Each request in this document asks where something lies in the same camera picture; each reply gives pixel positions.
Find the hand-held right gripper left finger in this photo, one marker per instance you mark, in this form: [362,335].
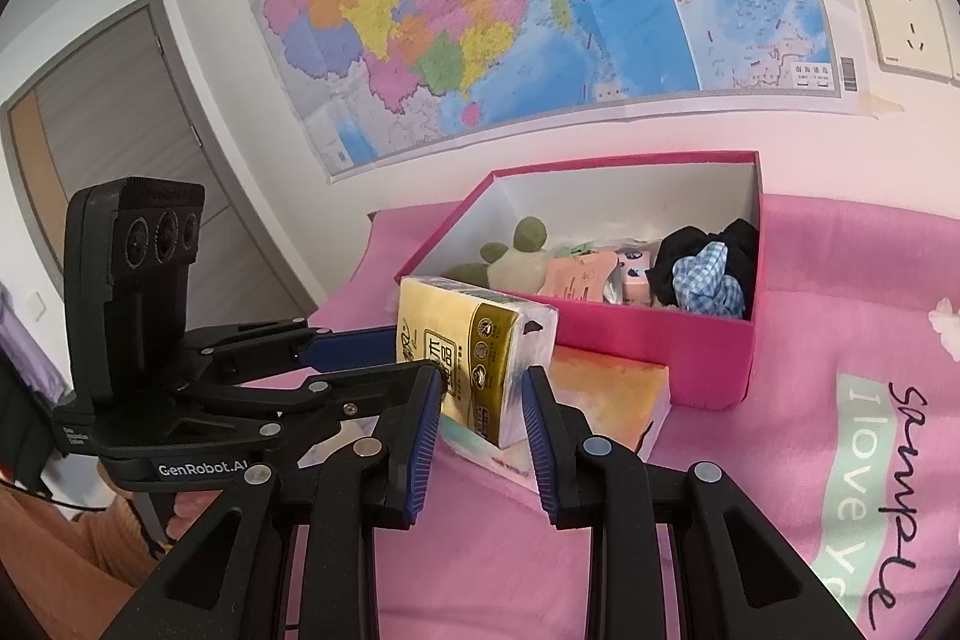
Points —
[424,437]

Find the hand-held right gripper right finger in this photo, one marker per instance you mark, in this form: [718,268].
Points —
[540,445]

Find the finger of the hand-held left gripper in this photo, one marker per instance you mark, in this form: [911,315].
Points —
[352,385]
[349,346]

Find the pastel tissue pack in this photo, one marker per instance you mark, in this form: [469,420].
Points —
[607,392]

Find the yellow tissue pack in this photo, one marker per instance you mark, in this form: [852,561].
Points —
[480,347]

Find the pink cardboard box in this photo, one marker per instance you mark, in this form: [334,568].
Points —
[652,355]

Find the peach packet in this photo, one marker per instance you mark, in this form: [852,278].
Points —
[577,280]

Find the green plush toy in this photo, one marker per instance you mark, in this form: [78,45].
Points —
[517,269]

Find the small pink white tissue packet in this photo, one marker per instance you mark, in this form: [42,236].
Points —
[636,280]

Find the pale yellow green packet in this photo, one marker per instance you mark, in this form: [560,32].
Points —
[577,250]

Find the black scrunchie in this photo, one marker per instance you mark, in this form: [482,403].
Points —
[675,257]

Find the blue gingham scrunchie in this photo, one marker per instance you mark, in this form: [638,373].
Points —
[705,280]

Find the person's left forearm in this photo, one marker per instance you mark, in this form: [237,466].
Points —
[67,550]

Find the person's left hand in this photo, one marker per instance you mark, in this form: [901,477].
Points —
[184,514]

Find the purple cloth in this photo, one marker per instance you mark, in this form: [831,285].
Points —
[22,340]

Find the grey door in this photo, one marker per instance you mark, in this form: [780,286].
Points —
[112,123]

